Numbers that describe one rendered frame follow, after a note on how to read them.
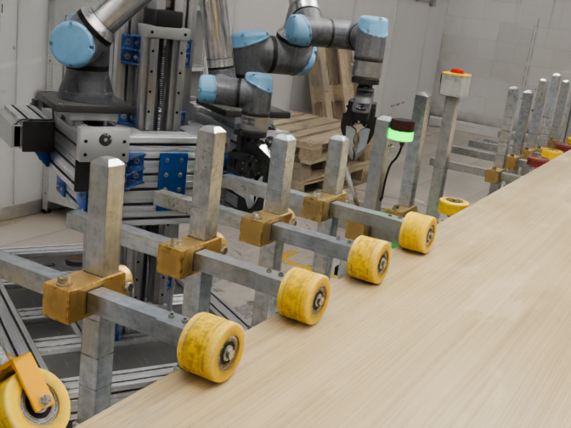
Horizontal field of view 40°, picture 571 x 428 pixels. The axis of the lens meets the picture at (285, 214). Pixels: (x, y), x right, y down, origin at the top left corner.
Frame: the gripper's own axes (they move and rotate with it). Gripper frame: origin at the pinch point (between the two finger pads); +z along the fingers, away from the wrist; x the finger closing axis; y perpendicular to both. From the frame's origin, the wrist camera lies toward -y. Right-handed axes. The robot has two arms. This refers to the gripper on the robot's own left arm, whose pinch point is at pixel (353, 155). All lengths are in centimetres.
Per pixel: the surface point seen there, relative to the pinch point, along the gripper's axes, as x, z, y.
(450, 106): -24.0, -11.4, 41.1
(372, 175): -5.7, 3.0, -6.5
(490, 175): -46, 20, 104
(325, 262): 1.1, 19.9, -30.7
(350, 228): -2.5, 15.7, -13.1
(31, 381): 21, 4, -132
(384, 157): -8.0, -2.0, -6.6
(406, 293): -17, 11, -67
